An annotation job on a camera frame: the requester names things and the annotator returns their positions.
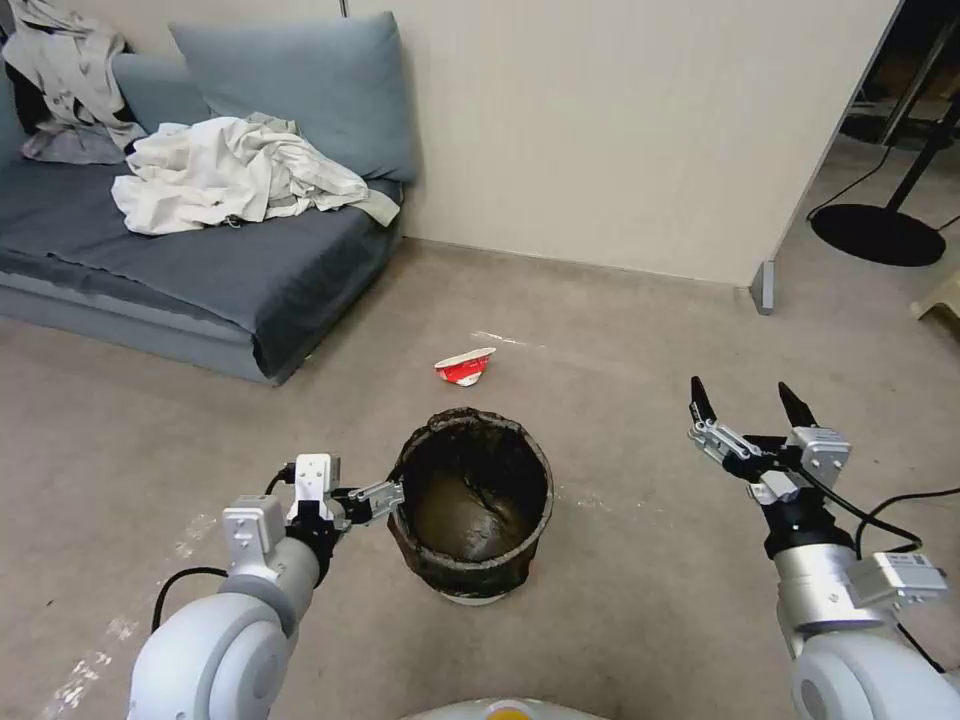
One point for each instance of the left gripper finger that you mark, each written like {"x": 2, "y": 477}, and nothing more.
{"x": 384, "y": 492}
{"x": 381, "y": 510}

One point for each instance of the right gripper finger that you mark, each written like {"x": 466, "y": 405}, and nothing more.
{"x": 796, "y": 411}
{"x": 731, "y": 442}

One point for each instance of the trash can with dark liner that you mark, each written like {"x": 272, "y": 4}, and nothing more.
{"x": 465, "y": 517}

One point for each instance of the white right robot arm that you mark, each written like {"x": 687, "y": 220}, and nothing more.
{"x": 817, "y": 585}

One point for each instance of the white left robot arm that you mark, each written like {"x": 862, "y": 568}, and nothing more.
{"x": 225, "y": 660}

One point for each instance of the grey partition foot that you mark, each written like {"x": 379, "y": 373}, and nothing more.
{"x": 766, "y": 289}

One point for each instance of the crushed red white paper cup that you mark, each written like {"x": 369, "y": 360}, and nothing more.
{"x": 461, "y": 369}

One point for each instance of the beige plastic stool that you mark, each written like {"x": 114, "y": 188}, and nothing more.
{"x": 941, "y": 304}

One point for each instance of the black round-base stand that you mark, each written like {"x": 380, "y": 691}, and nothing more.
{"x": 877, "y": 232}

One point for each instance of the white robot front shell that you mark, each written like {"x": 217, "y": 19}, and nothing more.
{"x": 465, "y": 712}

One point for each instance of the grey-blue sofa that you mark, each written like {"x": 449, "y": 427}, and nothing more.
{"x": 187, "y": 337}

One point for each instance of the dark grey sofa cover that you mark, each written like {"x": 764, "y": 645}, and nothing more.
{"x": 187, "y": 262}

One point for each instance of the crumpled white garment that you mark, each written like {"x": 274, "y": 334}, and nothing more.
{"x": 210, "y": 172}

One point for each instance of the large grey-blue pillow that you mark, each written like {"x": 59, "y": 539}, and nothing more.
{"x": 300, "y": 82}

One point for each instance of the small grey-blue back cushion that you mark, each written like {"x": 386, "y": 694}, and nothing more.
{"x": 161, "y": 94}

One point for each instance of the beige jacket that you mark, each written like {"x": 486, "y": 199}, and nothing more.
{"x": 67, "y": 60}

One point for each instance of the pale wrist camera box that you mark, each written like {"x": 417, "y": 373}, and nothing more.
{"x": 315, "y": 480}
{"x": 825, "y": 454}

